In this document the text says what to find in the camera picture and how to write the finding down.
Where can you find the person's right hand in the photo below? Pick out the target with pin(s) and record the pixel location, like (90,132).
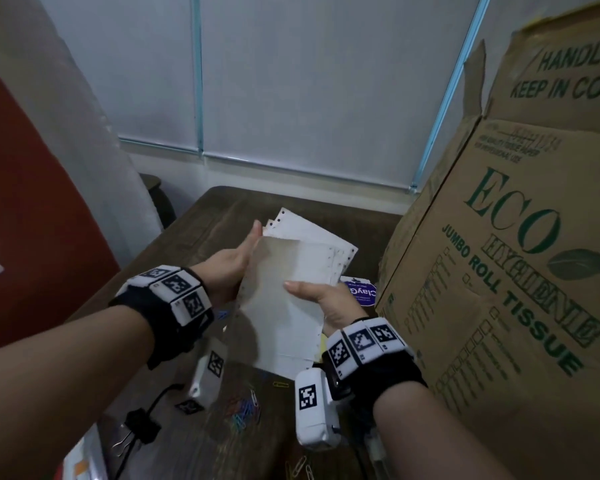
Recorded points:
(337,307)

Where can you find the person's left hand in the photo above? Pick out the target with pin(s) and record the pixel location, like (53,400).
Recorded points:
(230,269)

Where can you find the pile of white papers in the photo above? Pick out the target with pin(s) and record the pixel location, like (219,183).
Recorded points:
(280,304)

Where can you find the coloured paper clips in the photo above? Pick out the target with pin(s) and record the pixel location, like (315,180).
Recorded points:
(242,412)

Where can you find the black binder clip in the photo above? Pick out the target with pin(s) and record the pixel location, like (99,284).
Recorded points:
(142,424)

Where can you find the person's right forearm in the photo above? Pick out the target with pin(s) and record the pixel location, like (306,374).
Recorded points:
(430,439)

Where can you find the round blue sticker card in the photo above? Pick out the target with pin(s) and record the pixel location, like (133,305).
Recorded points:
(362,294)

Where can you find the black wristband with marker tiles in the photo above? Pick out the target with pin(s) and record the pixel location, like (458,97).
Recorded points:
(180,289)
(365,344)

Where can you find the large printed cardboard box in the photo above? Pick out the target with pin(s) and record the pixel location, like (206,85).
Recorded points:
(505,219)

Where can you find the red panel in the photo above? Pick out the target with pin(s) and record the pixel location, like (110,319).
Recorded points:
(30,194)

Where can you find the frosted glass partition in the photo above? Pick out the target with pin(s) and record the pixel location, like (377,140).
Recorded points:
(305,69)

